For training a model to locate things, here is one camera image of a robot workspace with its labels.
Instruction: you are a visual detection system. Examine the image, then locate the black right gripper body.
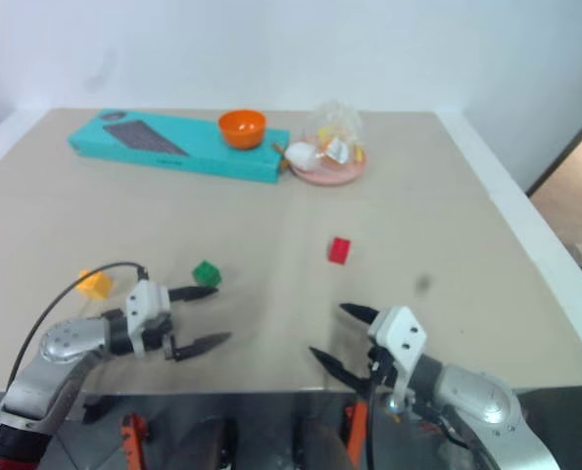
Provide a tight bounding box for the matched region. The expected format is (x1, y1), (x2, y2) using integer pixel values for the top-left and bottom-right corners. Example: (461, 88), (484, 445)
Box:
(365, 344), (401, 394)

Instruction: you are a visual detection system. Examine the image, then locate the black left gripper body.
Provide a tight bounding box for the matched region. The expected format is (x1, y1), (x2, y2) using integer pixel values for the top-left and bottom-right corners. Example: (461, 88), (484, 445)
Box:
(141, 312), (177, 361)

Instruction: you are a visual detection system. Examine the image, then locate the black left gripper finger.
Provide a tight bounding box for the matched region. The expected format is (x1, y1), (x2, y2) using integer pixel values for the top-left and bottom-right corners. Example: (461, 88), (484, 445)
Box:
(172, 332), (233, 363)
(167, 285), (220, 302)

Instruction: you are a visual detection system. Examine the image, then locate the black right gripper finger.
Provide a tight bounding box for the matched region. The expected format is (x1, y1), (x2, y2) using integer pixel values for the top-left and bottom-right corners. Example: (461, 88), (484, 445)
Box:
(338, 302), (382, 326)
(308, 346), (371, 395)

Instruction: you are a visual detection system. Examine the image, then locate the green block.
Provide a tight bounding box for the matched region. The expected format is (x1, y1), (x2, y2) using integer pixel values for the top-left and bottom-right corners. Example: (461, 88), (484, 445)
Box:
(190, 259), (222, 287)

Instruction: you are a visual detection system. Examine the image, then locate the red block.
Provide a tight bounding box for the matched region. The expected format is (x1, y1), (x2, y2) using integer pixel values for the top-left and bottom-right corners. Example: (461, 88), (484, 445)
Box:
(326, 236), (353, 266)

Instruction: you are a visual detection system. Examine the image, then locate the orange clamp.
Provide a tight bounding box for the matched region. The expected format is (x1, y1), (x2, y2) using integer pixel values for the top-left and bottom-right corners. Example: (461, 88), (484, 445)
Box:
(343, 399), (371, 469)
(118, 411), (151, 470)

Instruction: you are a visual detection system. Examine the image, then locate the yellow block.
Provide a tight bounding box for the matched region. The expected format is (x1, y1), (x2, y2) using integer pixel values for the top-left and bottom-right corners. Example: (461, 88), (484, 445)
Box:
(74, 268), (114, 301)

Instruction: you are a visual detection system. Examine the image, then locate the pink round plate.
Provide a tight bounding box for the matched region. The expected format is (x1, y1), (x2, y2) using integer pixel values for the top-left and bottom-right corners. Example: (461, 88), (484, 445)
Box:
(289, 140), (369, 187)

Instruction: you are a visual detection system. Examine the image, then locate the teal keyboard box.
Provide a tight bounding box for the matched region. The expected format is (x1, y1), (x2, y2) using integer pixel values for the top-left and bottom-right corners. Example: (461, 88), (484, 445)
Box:
(66, 108), (292, 186)

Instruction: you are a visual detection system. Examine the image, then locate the white crumpled wrapper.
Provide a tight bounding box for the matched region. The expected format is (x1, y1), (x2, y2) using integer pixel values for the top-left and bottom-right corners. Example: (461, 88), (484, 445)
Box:
(283, 141), (322, 172)

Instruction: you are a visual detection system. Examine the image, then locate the orange plastic bowl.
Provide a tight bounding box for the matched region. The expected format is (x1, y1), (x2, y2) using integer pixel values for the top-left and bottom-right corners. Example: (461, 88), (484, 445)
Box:
(217, 109), (268, 151)

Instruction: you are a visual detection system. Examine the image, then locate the clear plastic bag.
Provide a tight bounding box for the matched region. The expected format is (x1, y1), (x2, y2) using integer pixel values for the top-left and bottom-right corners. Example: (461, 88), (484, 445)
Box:
(303, 99), (366, 165)

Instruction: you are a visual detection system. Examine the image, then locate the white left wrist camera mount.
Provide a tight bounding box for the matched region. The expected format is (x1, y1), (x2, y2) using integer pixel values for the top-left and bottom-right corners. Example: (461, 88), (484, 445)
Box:
(125, 280), (171, 354)

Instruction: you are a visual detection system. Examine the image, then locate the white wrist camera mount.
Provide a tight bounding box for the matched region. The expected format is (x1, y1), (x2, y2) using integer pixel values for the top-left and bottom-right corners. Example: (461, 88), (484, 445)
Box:
(125, 280), (171, 354)
(366, 305), (429, 408)

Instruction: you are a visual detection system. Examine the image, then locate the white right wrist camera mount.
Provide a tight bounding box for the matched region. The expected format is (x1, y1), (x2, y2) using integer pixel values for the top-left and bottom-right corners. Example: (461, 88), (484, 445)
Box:
(366, 305), (429, 408)

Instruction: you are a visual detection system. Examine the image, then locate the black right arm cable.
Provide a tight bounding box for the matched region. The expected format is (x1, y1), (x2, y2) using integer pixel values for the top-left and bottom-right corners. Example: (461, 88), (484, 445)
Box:
(364, 386), (377, 470)

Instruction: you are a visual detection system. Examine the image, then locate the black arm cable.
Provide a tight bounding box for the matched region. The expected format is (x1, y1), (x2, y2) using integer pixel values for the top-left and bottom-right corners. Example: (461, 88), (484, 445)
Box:
(5, 262), (151, 396)
(364, 386), (377, 470)

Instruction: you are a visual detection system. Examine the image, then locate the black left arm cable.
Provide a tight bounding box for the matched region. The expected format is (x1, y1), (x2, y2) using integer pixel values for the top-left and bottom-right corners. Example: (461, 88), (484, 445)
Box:
(5, 262), (151, 396)

